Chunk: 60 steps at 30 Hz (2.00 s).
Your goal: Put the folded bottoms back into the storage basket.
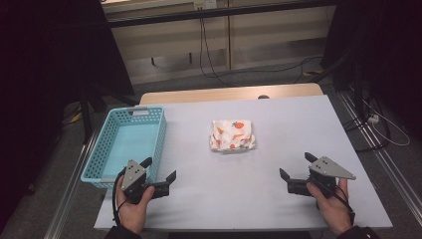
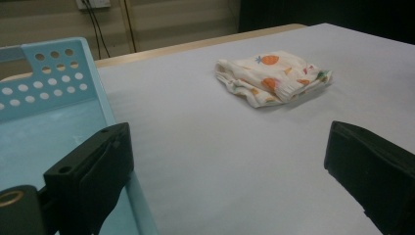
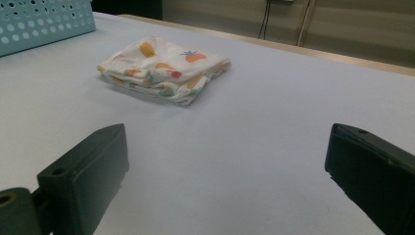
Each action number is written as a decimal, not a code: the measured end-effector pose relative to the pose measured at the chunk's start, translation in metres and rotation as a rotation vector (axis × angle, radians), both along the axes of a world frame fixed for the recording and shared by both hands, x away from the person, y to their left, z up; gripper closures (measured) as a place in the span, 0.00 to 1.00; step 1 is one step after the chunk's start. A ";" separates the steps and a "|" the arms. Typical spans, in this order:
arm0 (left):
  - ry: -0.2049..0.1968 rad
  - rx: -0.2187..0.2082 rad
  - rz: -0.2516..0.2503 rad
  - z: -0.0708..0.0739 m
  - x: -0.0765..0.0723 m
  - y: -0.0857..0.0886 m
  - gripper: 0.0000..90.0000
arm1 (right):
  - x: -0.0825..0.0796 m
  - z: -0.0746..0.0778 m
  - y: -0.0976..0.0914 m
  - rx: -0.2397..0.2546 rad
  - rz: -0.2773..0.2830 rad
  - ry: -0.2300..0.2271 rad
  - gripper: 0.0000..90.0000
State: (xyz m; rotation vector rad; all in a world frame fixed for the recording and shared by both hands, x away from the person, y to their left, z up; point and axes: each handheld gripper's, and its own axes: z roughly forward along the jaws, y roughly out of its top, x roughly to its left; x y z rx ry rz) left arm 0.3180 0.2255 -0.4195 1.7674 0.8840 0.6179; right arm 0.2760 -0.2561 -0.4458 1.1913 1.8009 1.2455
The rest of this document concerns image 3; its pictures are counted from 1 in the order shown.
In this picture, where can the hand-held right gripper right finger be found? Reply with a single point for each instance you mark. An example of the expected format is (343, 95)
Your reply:
(375, 169)

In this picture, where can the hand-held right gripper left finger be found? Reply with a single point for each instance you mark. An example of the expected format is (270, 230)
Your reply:
(88, 169)

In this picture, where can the white fruit-print cloth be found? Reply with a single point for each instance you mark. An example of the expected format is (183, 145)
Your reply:
(163, 70)

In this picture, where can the light blue perforated plastic basket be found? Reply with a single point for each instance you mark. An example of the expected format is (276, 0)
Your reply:
(39, 23)

